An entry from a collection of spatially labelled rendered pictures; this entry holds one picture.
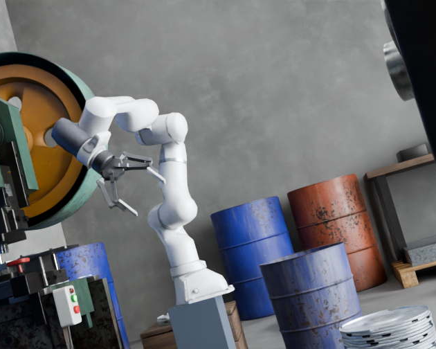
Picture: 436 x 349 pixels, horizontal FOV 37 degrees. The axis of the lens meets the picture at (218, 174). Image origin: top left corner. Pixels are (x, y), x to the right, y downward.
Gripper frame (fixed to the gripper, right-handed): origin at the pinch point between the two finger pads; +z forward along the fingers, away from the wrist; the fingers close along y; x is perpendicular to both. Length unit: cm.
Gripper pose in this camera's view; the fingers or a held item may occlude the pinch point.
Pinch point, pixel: (148, 195)
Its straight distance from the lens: 204.7
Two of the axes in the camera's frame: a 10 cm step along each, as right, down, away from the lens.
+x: 0.2, -3.7, -9.3
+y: -6.1, 7.3, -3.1
